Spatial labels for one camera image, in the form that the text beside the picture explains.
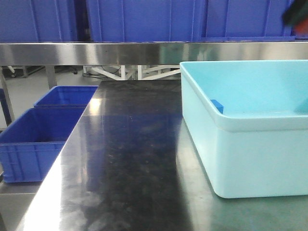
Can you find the stainless steel shelf rail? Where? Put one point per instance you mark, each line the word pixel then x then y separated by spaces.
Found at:
pixel 171 53

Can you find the blue crate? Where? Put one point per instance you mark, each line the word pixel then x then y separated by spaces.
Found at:
pixel 37 21
pixel 245 20
pixel 145 20

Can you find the near blue bin lower left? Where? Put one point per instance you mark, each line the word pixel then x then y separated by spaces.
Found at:
pixel 30 145

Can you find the blue crate upper left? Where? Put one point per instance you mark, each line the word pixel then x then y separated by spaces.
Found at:
pixel 37 21

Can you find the blue bin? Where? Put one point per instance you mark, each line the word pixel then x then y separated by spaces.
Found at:
pixel 30 145
pixel 66 96

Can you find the far blue bin lower left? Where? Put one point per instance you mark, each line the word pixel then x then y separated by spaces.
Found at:
pixel 66 96

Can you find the small blue cube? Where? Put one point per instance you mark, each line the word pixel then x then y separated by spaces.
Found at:
pixel 219 106

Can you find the white metal frame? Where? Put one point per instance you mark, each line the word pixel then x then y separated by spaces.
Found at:
pixel 131 72

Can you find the blue crate upper right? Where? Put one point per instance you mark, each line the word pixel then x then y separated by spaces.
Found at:
pixel 245 20

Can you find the blue crate upper middle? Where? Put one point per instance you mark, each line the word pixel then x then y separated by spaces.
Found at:
pixel 145 20

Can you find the red cube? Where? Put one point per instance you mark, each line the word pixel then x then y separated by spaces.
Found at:
pixel 301 29

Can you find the steel shelf leg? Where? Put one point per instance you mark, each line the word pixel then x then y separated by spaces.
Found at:
pixel 51 77

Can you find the light blue plastic tub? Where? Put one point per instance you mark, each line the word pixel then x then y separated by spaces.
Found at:
pixel 258 146

